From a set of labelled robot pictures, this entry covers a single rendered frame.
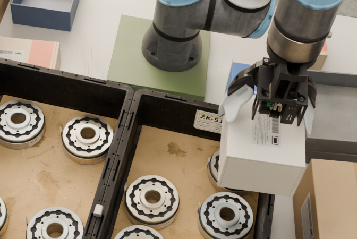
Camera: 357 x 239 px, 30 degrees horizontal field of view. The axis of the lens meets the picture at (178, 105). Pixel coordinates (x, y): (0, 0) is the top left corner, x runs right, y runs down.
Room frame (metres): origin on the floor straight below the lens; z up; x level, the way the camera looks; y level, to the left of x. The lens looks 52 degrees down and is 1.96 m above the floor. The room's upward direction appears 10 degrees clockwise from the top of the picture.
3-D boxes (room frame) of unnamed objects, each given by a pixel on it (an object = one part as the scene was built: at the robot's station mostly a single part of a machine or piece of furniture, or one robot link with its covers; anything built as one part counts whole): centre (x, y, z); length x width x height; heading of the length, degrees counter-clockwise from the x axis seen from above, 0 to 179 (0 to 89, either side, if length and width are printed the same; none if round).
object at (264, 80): (0.63, -0.14, 1.25); 0.09 x 0.08 x 0.12; 2
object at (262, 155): (0.66, -0.14, 1.10); 0.20 x 0.12 x 0.09; 2
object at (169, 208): (0.63, 0.02, 0.86); 0.10 x 0.10 x 0.01
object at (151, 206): (0.63, 0.02, 0.86); 0.05 x 0.05 x 0.01
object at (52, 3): (1.25, 0.38, 0.74); 0.20 x 0.15 x 0.07; 3
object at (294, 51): (0.64, -0.14, 1.33); 0.08 x 0.08 x 0.05
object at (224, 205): (0.62, -0.13, 0.86); 0.05 x 0.05 x 0.01
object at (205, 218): (0.62, -0.13, 0.86); 0.10 x 0.10 x 0.01
